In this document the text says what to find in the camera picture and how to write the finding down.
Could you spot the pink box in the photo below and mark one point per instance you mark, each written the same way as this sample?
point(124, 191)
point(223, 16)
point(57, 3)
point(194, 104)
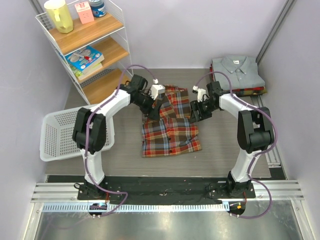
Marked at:
point(84, 12)

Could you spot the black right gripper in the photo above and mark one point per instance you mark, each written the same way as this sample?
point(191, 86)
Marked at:
point(196, 106)

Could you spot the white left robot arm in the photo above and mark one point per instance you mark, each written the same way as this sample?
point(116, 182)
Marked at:
point(91, 127)

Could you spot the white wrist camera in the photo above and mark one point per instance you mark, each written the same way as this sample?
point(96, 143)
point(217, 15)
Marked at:
point(201, 93)
point(156, 89)

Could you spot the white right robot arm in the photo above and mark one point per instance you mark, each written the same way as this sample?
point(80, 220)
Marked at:
point(254, 131)

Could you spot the yellow pitcher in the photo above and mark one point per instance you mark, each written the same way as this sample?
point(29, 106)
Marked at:
point(59, 13)

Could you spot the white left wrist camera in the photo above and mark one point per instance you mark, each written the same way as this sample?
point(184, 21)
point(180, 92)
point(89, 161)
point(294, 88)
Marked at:
point(156, 89)

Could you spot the blue book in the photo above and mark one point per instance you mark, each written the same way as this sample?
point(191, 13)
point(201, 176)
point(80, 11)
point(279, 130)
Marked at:
point(85, 57)

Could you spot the white slotted cable duct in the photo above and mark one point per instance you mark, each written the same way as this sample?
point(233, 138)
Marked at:
point(90, 207)

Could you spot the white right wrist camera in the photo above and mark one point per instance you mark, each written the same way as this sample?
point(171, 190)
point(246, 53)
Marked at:
point(201, 93)

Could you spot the white plastic basket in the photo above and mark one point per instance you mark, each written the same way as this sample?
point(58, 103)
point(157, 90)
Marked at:
point(56, 139)

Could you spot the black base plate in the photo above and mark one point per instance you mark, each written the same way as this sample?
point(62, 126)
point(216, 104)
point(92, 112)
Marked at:
point(162, 190)

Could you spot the green book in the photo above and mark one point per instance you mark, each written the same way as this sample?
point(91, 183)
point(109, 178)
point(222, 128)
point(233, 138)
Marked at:
point(81, 75)

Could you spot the white wire wooden shelf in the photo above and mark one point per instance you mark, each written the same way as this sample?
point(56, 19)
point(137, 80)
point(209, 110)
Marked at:
point(107, 34)

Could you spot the folded grey shirt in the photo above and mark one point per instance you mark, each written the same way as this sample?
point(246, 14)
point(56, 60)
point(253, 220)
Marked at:
point(241, 70)

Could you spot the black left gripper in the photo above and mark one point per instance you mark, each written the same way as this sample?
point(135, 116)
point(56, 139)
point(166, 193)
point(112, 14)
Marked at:
point(154, 113)

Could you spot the brown red plaid shirt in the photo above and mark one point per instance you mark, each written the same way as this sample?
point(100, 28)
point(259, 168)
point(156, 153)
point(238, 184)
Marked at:
point(173, 134)

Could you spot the blue white jar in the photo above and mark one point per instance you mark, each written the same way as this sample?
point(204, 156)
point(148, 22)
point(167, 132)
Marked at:
point(98, 8)

